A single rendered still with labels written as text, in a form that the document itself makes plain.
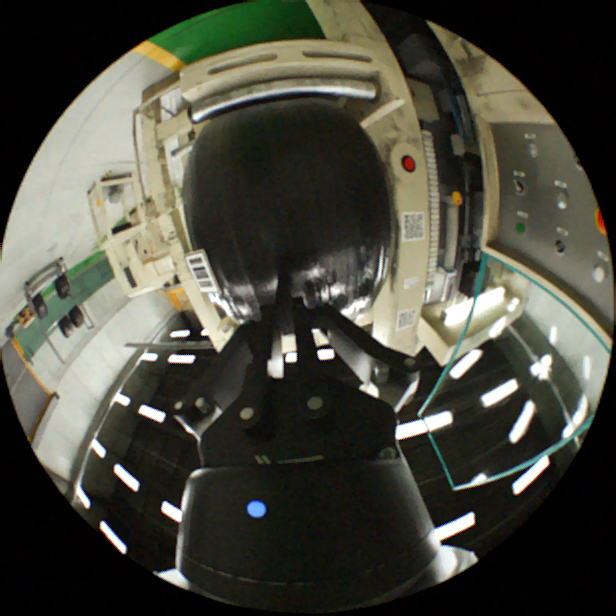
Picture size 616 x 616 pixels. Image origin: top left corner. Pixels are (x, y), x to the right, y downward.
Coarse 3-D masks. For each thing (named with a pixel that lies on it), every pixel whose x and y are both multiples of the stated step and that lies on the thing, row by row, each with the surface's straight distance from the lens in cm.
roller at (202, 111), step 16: (288, 80) 40; (304, 80) 40; (320, 80) 41; (336, 80) 42; (352, 80) 43; (224, 96) 39; (240, 96) 39; (256, 96) 39; (272, 96) 39; (288, 96) 40; (304, 96) 40; (320, 96) 42; (336, 96) 42; (352, 96) 43; (368, 96) 44; (192, 112) 40; (208, 112) 40; (224, 112) 40
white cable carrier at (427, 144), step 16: (432, 144) 60; (432, 160) 58; (432, 176) 57; (432, 192) 56; (432, 208) 57; (432, 224) 57; (432, 240) 58; (432, 256) 60; (432, 272) 62; (432, 288) 65
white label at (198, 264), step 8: (184, 256) 26; (192, 256) 24; (200, 256) 23; (192, 264) 25; (200, 264) 24; (208, 264) 23; (192, 272) 26; (200, 272) 25; (208, 272) 24; (200, 280) 26; (208, 280) 25; (216, 280) 24; (200, 288) 27; (208, 288) 25; (216, 288) 24
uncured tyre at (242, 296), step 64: (256, 128) 26; (320, 128) 25; (192, 192) 25; (256, 192) 21; (320, 192) 21; (384, 192) 25; (256, 256) 21; (320, 256) 21; (384, 256) 26; (256, 320) 27
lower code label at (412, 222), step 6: (402, 216) 48; (408, 216) 50; (414, 216) 51; (420, 216) 52; (402, 222) 49; (408, 222) 50; (414, 222) 51; (420, 222) 52; (402, 228) 49; (408, 228) 50; (414, 228) 51; (420, 228) 53; (402, 234) 49; (408, 234) 50; (414, 234) 52; (420, 234) 53; (402, 240) 50; (408, 240) 51; (414, 240) 52
